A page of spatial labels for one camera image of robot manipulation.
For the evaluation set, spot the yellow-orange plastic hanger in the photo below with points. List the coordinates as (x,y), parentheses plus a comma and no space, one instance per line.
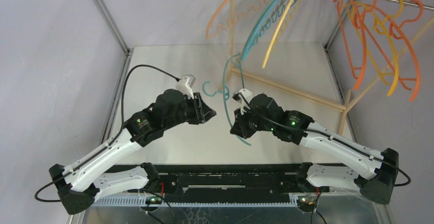
(377,24)

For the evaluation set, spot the left circuit board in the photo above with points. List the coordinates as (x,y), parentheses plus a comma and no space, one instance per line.
(153,200)

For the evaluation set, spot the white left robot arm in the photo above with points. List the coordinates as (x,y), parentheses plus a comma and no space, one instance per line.
(82,183)

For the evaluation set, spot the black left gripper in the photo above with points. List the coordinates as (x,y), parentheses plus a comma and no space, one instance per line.
(204,112)

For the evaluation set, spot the light blue wavy hanger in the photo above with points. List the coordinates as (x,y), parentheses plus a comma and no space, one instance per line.
(271,13)

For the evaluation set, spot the wooden clothes rack frame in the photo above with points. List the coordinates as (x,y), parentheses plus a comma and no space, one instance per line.
(348,103)

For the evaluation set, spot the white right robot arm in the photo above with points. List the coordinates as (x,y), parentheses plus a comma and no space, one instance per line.
(371,172)

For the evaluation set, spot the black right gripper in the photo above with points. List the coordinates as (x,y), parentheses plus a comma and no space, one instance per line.
(244,124)

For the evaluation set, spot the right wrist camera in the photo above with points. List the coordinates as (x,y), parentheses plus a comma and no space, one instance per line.
(243,97)

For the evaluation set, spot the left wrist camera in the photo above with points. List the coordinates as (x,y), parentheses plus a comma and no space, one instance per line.
(185,84)

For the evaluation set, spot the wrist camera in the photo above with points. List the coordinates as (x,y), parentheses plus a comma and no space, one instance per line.
(185,84)
(243,97)

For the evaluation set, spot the pale yellow wavy hanger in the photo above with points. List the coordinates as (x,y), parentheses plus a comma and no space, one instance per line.
(280,28)

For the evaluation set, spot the circuit board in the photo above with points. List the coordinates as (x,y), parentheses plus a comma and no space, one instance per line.
(306,203)
(153,200)

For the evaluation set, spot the teal plastic hanger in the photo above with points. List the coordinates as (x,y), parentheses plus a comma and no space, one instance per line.
(225,91)

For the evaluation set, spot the right circuit board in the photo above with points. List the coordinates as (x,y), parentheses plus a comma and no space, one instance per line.
(306,203)

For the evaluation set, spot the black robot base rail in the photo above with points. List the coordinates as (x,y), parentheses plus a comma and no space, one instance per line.
(271,185)

